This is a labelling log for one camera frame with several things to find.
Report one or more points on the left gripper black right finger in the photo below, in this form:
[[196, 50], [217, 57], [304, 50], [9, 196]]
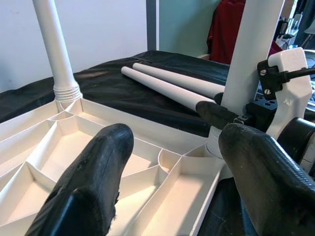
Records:
[[265, 186]]

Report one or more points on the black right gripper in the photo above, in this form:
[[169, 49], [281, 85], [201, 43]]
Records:
[[261, 115]]

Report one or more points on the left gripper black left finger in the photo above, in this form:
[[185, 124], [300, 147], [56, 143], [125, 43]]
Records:
[[86, 186]]

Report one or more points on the white plastic table leg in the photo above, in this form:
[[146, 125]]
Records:
[[251, 49], [54, 49], [160, 85], [177, 78]]

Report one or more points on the white plastic table top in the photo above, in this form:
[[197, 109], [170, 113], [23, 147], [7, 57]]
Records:
[[172, 196]]

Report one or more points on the red hanging garment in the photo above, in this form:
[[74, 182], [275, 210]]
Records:
[[221, 32]]

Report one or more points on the black plastic table cover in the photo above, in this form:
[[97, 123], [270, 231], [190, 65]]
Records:
[[110, 98]]

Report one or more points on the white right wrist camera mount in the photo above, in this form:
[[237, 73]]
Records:
[[292, 73]]

